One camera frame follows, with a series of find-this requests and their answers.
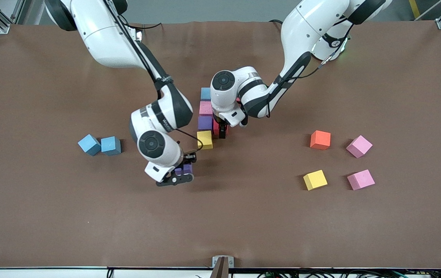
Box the black right base cable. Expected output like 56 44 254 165
126 21 163 31

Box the brown table mat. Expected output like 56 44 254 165
0 20 441 269

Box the orange foam block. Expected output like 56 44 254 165
310 130 332 151

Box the white table edge rail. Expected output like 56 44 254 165
0 267 441 278

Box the red foam block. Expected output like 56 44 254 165
213 118 229 139

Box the yellow foam block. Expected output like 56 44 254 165
303 170 328 191
197 131 213 150

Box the black cable bundle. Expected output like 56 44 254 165
257 270 441 278

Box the grey metal bracket with post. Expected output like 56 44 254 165
211 256 235 278

